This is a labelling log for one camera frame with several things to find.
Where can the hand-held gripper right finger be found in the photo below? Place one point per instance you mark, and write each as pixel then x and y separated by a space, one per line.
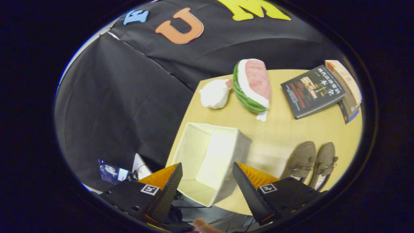
pixel 250 197

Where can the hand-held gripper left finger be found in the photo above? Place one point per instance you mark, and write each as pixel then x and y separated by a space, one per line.
pixel 168 194

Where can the cream fabric storage box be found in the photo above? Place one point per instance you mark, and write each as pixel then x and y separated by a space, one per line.
pixel 210 155

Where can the brown fuzzy shoe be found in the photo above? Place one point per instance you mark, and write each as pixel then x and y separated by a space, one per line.
pixel 325 158
pixel 302 155

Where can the white flat device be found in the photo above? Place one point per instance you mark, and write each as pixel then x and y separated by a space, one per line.
pixel 140 168

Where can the small lit screen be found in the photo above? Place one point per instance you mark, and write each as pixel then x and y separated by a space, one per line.
pixel 111 171

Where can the white plush toy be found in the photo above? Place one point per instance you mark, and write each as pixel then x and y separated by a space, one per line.
pixel 215 94

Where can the watermelon slice plush toy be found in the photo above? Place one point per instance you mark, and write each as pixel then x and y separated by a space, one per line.
pixel 255 81

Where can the black cover book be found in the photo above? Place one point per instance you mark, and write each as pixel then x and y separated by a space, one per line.
pixel 310 92

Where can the blue cover book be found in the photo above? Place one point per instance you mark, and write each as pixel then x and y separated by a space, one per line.
pixel 351 115

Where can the beige cover book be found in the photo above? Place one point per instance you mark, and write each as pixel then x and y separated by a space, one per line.
pixel 347 82

